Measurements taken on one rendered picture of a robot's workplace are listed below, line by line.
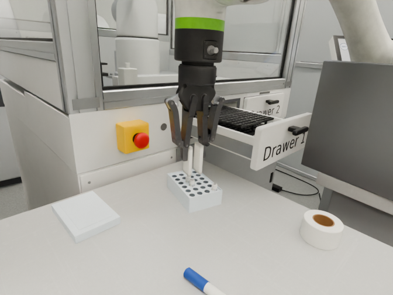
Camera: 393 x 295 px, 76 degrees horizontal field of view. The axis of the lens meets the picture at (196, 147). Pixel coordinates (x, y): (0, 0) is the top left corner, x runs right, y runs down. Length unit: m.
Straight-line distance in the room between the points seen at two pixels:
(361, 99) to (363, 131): 0.09
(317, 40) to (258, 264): 2.22
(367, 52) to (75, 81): 0.83
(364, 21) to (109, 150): 0.78
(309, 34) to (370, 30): 1.64
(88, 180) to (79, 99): 0.20
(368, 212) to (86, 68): 0.83
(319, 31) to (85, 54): 2.15
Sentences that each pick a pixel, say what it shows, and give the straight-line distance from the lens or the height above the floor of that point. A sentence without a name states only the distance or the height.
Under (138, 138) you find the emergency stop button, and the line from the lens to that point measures 0.62.
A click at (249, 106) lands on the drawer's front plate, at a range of 1.01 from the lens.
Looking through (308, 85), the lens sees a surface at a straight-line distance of 2.52.
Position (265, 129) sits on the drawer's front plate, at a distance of 0.61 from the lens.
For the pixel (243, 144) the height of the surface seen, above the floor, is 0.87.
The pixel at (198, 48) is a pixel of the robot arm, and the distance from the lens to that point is 0.47.
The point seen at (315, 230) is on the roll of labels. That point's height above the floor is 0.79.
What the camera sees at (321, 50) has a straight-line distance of 2.49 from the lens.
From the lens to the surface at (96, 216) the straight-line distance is 0.54.
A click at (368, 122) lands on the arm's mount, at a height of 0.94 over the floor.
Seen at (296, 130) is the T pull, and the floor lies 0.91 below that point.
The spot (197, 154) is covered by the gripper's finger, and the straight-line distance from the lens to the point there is 0.56.
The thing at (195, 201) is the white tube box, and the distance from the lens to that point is 0.55.
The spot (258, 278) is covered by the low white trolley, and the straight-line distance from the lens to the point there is 0.45.
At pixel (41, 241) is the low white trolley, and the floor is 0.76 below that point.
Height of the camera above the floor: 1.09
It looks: 21 degrees down
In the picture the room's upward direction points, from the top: 3 degrees clockwise
